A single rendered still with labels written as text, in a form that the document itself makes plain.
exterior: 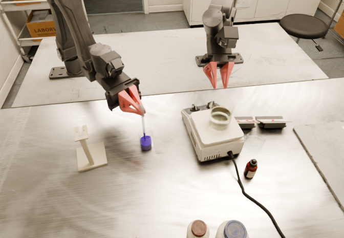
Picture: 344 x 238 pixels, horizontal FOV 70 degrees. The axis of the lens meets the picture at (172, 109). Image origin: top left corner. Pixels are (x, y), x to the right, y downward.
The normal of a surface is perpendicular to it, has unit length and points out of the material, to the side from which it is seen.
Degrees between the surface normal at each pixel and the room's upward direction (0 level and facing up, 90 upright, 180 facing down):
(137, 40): 0
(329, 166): 0
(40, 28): 91
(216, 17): 38
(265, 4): 90
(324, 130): 0
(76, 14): 72
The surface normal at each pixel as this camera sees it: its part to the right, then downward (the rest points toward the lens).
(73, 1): 0.62, 0.30
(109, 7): 0.14, 0.70
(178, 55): 0.00, -0.70
